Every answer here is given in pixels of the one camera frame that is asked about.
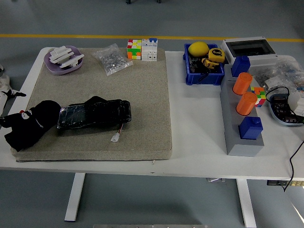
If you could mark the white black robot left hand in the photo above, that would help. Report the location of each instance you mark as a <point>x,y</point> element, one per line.
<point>4,102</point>

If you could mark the black rag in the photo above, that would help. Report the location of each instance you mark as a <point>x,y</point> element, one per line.
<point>35,128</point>

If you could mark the black panel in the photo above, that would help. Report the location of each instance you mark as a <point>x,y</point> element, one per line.
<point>95,116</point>

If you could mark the purple bowl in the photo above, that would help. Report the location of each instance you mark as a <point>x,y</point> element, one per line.
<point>53,69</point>

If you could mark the clear bag of screws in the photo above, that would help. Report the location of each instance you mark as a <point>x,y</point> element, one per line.
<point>111,60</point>

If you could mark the white table leg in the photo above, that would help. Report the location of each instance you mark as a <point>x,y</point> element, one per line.
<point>247,204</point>
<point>74,197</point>

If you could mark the grey-brown mat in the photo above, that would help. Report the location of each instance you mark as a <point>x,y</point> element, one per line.
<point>133,99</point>

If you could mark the large colourful puzzle cube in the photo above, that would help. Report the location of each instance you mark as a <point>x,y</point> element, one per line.
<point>134,50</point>

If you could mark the white circuit breaker block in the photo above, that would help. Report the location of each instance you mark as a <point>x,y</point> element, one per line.
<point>149,51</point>

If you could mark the dark electronic part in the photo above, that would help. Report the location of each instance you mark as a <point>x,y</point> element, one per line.
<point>195,64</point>

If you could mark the yellow lemon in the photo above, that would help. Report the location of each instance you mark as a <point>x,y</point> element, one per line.
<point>198,48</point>

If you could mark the blue plastic bin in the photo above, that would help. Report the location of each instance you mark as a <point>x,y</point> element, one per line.
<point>206,79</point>

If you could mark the yellow black tool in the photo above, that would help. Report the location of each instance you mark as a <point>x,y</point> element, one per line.
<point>210,63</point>

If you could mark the yellow black tape measure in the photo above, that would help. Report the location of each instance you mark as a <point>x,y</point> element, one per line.
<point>216,55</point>

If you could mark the grey stepped stand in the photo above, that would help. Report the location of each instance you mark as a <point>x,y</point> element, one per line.
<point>229,118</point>

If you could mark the orange cylinder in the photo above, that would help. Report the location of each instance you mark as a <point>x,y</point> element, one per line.
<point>246,103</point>
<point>242,83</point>

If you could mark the blue plastic block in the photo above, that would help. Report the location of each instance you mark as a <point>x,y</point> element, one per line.
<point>241,65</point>
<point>250,128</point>

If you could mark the small colourful puzzle cube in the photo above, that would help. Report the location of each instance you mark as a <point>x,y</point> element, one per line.
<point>259,96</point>

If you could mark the clear bag of parts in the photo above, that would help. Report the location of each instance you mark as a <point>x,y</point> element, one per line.
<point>291,71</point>
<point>266,78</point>

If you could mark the blue-grey tray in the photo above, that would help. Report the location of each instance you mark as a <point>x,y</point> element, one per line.
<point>275,116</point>

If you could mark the dark circuit board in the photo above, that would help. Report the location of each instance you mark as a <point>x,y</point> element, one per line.
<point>281,108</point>

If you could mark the black table control box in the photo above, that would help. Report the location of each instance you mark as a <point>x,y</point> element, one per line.
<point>275,183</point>

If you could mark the white plastic bracket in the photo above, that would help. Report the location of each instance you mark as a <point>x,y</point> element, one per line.
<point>73,59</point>
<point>60,53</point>

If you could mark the grey under-table bracket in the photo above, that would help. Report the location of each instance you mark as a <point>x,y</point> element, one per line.
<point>215,179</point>

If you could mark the white electrical enclosure box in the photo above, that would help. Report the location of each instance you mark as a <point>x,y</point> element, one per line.
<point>261,58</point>

